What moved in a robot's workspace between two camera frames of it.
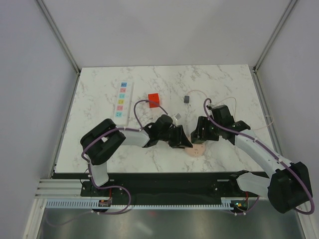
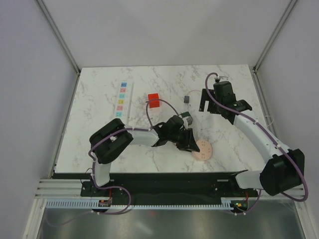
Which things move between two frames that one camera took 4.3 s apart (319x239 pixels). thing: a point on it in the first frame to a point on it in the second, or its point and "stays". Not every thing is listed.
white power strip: [123, 103] stays
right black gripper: [203, 122] to [204, 98]
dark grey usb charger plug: [186, 99] stays
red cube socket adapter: [153, 100] stays
